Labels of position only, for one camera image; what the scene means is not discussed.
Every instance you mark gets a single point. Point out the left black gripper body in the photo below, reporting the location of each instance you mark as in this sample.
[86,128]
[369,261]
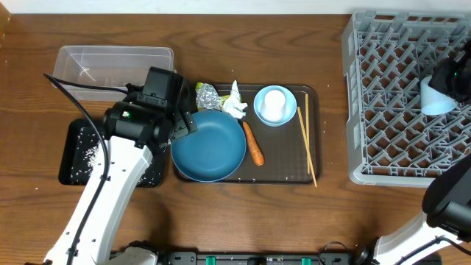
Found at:
[169,115]

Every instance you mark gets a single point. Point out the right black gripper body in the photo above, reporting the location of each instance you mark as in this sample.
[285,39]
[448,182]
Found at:
[448,80]

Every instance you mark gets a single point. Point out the light blue cup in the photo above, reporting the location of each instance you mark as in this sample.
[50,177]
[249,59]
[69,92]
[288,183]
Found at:
[432,102]

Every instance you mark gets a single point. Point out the dark blue plate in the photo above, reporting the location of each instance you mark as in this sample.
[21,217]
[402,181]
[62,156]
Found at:
[214,151]

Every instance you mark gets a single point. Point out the light blue bowl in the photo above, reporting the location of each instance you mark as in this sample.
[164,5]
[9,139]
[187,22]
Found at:
[290,108]

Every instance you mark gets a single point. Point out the white rice pile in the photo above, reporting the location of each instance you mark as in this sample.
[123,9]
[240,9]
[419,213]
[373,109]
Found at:
[88,156]

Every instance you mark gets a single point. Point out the wooden chopstick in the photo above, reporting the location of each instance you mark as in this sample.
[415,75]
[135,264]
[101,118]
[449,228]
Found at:
[307,117]
[304,129]

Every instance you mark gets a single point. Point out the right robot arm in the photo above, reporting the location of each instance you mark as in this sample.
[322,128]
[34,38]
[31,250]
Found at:
[445,216]

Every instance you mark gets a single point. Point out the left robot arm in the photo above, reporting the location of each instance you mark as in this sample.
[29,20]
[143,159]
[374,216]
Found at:
[142,124]

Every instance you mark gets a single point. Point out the grey dishwasher rack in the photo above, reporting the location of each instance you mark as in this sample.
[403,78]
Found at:
[390,141]

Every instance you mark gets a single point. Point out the crumpled foil wrapper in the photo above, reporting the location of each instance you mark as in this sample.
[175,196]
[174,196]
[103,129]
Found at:
[207,97]

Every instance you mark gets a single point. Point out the crumpled white tissue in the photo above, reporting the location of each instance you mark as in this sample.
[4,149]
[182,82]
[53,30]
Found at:
[233,105]

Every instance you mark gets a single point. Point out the clear plastic bin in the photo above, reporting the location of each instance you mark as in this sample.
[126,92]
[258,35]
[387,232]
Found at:
[108,66]

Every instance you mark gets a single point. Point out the orange carrot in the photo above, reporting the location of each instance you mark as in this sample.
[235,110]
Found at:
[252,144]

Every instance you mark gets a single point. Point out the black plastic tray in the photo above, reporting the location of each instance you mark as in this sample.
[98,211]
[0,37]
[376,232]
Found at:
[79,158]

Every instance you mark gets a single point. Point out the dark brown serving tray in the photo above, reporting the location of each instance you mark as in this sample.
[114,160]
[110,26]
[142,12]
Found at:
[283,147]

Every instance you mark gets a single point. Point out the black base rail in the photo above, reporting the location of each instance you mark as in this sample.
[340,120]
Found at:
[257,258]

